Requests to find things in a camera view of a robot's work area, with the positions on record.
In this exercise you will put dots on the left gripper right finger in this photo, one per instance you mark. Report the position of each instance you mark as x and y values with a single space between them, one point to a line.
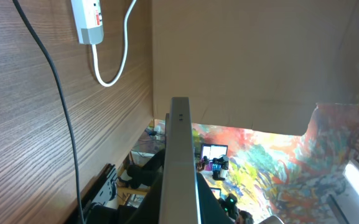
210 209

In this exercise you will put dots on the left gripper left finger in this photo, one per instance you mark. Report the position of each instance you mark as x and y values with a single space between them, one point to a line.
148 211

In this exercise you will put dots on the Galaxy S25 smartphone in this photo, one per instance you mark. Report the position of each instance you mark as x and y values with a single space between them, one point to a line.
179 195

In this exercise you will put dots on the open laptop in background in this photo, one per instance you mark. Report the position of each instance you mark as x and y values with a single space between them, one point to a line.
212 151

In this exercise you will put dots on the white power strip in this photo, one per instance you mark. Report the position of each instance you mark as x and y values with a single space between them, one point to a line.
88 21

